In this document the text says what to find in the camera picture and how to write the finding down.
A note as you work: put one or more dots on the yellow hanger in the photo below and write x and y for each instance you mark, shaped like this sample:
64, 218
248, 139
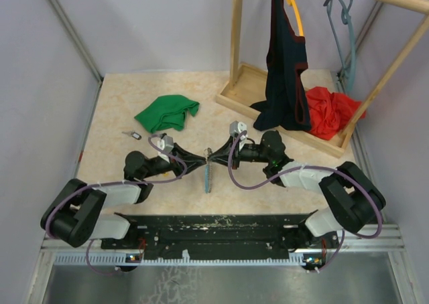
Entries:
293, 5

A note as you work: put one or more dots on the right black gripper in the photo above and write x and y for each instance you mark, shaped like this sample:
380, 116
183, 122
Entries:
222, 155

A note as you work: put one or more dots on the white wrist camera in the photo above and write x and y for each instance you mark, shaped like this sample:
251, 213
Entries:
165, 146
238, 128

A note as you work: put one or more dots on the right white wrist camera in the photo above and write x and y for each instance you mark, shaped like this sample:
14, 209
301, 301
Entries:
238, 128

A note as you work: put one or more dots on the red cloth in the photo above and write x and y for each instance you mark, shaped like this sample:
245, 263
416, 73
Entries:
329, 111

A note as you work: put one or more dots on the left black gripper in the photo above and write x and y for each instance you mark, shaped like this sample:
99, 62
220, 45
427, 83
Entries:
191, 160

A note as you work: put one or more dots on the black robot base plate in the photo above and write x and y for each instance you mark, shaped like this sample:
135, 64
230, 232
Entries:
274, 229

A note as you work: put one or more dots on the dark navy garment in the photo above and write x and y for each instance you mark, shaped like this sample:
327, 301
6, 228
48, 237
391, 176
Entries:
285, 103

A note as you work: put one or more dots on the green cloth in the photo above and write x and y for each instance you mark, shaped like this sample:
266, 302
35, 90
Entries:
167, 112

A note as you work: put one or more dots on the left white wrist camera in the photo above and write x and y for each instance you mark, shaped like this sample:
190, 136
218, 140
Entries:
165, 146

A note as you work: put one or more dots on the aluminium rail frame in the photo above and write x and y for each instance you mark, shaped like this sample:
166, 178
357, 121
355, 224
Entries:
151, 253

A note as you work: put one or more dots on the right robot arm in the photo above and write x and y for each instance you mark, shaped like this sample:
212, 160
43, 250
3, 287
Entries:
354, 203

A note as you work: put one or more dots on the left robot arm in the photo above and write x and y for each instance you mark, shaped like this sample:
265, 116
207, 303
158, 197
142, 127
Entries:
75, 216

